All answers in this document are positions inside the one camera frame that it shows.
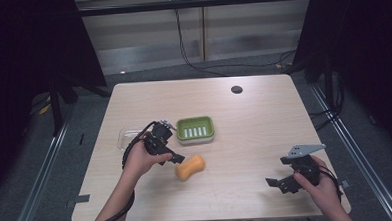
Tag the clear plastic container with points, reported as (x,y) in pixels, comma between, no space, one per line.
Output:
(126,138)

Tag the metal floor rail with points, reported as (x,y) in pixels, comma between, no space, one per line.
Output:
(359,163)
(40,184)

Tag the green soap dish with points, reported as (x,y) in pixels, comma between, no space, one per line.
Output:
(195,130)

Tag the person's right hand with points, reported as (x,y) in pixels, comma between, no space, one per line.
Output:
(322,191)

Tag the person's left hand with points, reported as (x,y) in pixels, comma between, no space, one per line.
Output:
(141,159)

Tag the black horizontal bar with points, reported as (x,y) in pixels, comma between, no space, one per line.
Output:
(196,3)

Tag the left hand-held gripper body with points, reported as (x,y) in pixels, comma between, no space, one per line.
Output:
(158,138)

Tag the black curtain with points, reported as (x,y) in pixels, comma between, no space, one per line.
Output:
(368,49)
(22,64)

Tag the black metal stand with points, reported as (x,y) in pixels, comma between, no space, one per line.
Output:
(329,81)
(55,110)

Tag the grey tape piece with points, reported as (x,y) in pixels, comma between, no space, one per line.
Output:
(82,198)
(344,183)

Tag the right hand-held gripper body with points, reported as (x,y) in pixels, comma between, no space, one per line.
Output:
(305,165)

